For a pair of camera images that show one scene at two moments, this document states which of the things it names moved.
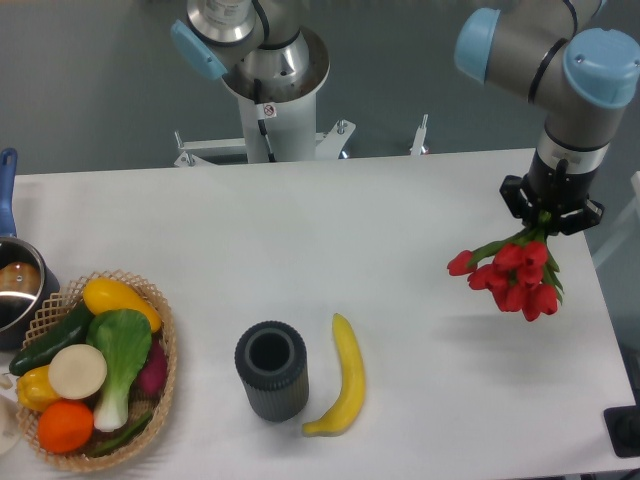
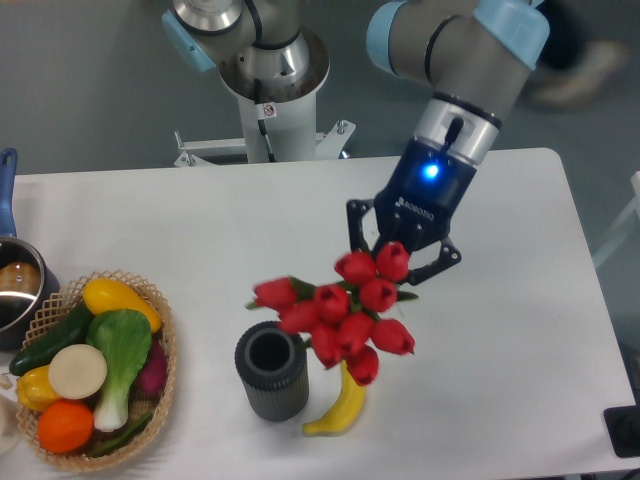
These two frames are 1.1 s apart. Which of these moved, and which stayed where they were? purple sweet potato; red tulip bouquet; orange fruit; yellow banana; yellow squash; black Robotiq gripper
Moved: black Robotiq gripper; red tulip bouquet
Stayed: yellow squash; yellow banana; orange fruit; purple sweet potato
